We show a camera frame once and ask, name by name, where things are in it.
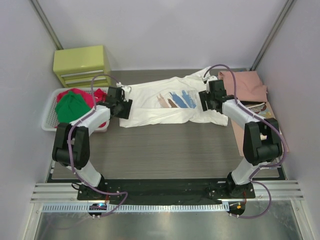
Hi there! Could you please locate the white printed t shirt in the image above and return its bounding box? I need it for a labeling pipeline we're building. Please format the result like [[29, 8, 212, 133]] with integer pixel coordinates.
[[119, 67, 228, 128]]

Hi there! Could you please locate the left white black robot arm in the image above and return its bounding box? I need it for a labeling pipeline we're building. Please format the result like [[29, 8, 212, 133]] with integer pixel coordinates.
[[52, 84, 133, 200]]

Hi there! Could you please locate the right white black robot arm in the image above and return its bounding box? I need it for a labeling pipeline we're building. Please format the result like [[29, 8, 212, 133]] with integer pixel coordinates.
[[199, 77, 283, 198]]

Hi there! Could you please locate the black folded t shirt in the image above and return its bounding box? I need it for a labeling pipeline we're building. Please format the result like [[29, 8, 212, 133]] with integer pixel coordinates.
[[224, 95, 265, 106]]

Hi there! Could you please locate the red t shirt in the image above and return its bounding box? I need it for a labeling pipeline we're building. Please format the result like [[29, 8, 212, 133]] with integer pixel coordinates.
[[56, 87, 110, 130]]

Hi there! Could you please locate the pink folded t shirt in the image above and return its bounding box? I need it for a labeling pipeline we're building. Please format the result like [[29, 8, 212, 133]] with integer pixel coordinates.
[[218, 71, 268, 103]]

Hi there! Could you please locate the brown cardboard sheet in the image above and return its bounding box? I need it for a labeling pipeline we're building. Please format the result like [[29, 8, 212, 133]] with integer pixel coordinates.
[[229, 101, 291, 157]]

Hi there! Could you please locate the green t shirt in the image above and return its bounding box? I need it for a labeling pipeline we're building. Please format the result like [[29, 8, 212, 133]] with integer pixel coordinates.
[[54, 90, 92, 125]]

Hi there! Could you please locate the yellow-green drawer box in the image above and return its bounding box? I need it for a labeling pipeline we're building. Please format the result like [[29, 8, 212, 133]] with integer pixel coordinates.
[[53, 45, 112, 88]]

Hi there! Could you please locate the yellow picture book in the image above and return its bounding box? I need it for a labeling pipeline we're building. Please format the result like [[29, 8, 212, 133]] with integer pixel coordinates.
[[245, 102, 276, 119]]

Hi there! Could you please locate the white plastic basket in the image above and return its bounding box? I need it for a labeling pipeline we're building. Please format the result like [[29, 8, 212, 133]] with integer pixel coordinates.
[[41, 87, 109, 133]]

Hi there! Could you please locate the dark blue marker pen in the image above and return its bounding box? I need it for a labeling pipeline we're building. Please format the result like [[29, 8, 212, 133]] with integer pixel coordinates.
[[264, 166, 282, 171]]

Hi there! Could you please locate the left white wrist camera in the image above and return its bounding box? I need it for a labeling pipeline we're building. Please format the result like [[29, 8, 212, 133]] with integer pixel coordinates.
[[116, 82, 132, 97]]

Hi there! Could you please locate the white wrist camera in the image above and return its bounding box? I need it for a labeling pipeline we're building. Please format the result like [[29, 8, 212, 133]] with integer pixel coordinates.
[[116, 82, 132, 97], [202, 75, 218, 84]]

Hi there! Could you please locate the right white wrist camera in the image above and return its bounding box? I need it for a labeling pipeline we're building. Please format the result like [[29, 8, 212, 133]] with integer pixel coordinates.
[[202, 75, 218, 84]]

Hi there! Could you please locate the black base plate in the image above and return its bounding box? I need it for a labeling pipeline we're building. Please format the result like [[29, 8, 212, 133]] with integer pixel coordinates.
[[76, 177, 258, 204]]

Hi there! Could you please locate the white slotted cable duct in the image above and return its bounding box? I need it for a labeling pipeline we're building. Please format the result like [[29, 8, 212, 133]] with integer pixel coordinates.
[[42, 202, 229, 214]]

